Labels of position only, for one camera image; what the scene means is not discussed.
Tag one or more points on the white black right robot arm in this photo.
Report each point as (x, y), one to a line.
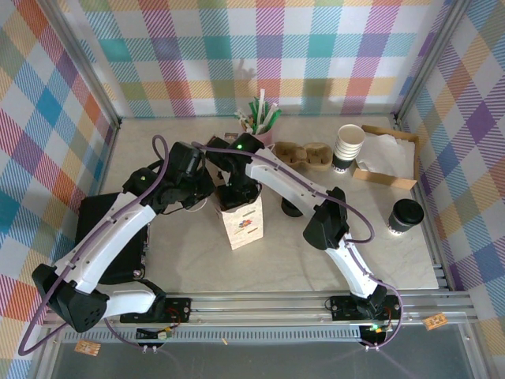
(292, 181)

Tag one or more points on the long white straw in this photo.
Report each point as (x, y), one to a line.
(261, 102)

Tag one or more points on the aluminium mounting rail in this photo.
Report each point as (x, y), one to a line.
(256, 308)

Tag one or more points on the black lidded paper coffee cup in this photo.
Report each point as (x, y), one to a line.
(410, 211)

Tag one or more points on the brown pulp cup carrier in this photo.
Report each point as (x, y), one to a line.
(315, 156)

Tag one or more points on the aluminium frame post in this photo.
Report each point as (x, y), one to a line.
(429, 59)
(88, 67)

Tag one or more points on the black round connector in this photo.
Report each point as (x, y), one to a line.
(375, 335)

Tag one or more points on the brown cardboard box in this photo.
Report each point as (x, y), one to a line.
(386, 179)

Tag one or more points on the pink straw holder cup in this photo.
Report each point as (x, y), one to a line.
(268, 136)

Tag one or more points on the white printed paper bag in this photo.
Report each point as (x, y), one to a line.
(242, 229)

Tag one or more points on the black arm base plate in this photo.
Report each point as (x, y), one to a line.
(341, 308)
(177, 310)

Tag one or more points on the crumpled white paper sheet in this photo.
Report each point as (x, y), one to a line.
(375, 158)

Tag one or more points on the aluminium side rail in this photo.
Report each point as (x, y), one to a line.
(442, 276)

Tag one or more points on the crumpled white wrapped straw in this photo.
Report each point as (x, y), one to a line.
(242, 117)

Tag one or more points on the orange printed tag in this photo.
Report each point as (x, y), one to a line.
(434, 323)
(87, 348)

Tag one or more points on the flat white paper sheet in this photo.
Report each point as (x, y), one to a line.
(404, 158)

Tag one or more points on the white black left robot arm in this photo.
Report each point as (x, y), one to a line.
(106, 237)

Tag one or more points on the black box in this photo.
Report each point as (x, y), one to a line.
(88, 211)

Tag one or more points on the small printed card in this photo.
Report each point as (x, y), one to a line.
(230, 135)

